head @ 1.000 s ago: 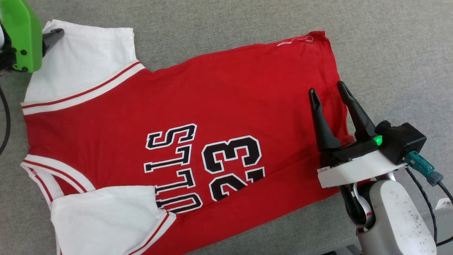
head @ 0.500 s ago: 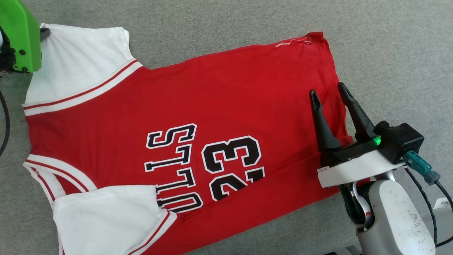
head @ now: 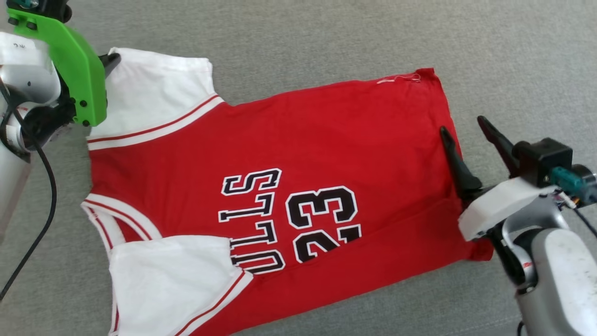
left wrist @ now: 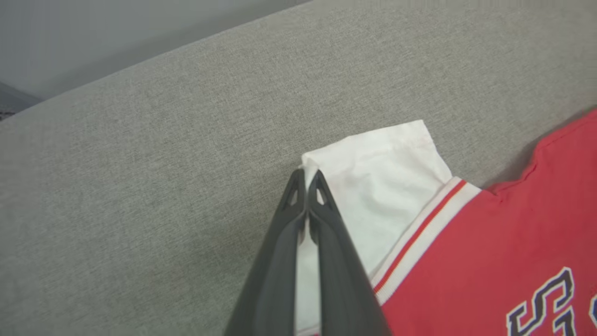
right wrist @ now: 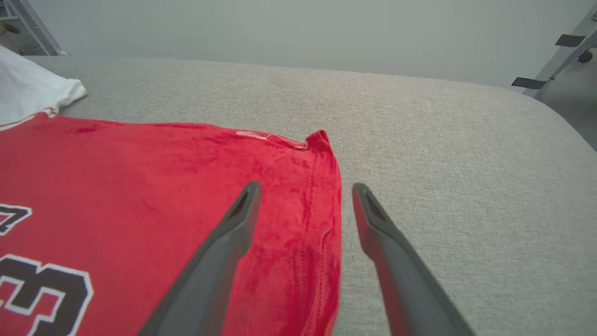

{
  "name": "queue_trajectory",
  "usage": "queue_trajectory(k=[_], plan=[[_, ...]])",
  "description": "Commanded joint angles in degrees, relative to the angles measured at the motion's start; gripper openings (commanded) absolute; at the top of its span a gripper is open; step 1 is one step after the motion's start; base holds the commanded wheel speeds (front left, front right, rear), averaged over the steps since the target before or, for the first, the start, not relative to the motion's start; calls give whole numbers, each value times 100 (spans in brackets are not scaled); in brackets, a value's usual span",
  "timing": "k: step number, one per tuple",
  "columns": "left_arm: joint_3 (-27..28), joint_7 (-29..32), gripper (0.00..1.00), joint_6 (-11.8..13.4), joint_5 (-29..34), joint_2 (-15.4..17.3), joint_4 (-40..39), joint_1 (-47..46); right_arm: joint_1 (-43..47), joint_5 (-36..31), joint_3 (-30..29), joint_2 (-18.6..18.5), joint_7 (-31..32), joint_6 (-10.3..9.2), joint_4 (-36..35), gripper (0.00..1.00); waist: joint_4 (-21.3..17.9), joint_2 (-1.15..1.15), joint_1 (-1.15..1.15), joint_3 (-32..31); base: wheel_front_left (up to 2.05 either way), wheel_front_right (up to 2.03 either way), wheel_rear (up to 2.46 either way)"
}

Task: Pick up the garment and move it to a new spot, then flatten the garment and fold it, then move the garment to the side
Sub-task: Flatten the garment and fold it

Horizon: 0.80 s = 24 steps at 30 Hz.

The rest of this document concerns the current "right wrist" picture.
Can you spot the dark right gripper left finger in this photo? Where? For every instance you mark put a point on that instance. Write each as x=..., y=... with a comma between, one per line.
x=210, y=280

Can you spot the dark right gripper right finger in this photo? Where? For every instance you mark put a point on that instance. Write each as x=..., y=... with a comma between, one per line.
x=410, y=289

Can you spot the red and white baseball shirt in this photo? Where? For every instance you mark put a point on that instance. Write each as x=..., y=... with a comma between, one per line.
x=140, y=196

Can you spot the grey fabric sofa cushion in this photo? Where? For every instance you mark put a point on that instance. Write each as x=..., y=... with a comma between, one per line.
x=443, y=163

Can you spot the white partition panel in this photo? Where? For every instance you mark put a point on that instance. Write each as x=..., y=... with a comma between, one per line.
x=303, y=32

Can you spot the grey post with black tape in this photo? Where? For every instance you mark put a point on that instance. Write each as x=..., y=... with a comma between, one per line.
x=559, y=58

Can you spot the grey metal panel post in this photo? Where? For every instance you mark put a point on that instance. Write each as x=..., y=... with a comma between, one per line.
x=37, y=28

